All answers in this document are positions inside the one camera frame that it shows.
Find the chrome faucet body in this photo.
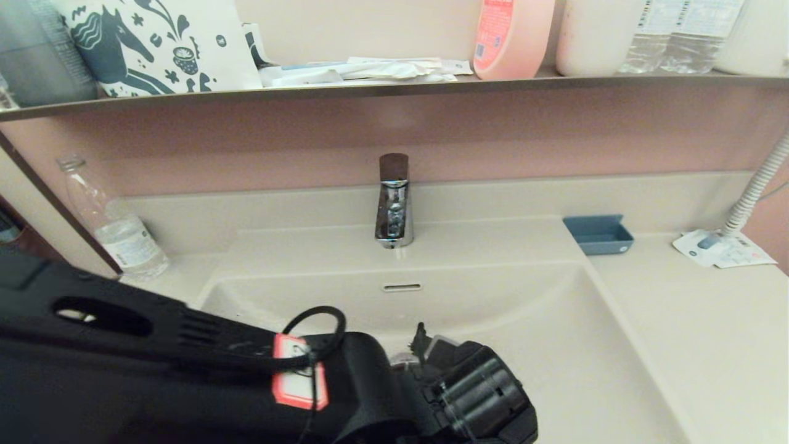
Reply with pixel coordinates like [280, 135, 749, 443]
[375, 180, 414, 249]

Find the beige ceramic sink basin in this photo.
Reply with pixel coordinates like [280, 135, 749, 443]
[120, 216, 703, 444]

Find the crumpled white plastic wrapper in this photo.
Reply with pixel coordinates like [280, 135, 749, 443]
[341, 57, 459, 83]

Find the white blue toothbrush packet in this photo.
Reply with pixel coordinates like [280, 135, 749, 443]
[261, 60, 346, 87]

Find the blue soap dish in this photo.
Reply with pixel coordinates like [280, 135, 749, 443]
[562, 215, 635, 256]

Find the pink detergent bottle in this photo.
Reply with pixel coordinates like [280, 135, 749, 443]
[472, 0, 555, 81]

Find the small printed white pouch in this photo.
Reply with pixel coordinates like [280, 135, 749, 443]
[242, 22, 279, 68]

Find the white horse print bag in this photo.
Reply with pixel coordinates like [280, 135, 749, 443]
[52, 0, 264, 97]

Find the cream plastic jug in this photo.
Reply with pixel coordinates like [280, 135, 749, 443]
[555, 0, 645, 78]

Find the clear plastic water bottle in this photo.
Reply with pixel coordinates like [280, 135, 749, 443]
[57, 155, 170, 279]

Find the clear labelled water bottle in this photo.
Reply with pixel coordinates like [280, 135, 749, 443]
[618, 0, 674, 75]
[658, 0, 745, 76]

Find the white sachet with blue patch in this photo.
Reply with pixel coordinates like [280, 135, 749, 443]
[672, 229, 735, 267]

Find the brown framed side mirror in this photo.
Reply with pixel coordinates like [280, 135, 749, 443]
[0, 131, 122, 276]

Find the white round container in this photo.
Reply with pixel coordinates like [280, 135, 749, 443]
[713, 0, 789, 78]

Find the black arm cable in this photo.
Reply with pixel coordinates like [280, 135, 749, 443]
[280, 305, 432, 444]

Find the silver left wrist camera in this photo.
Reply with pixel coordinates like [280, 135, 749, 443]
[427, 335, 462, 361]

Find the brown wall shelf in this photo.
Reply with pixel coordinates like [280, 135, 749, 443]
[0, 67, 789, 121]

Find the white corrugated hose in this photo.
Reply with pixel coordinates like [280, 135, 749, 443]
[718, 129, 789, 238]

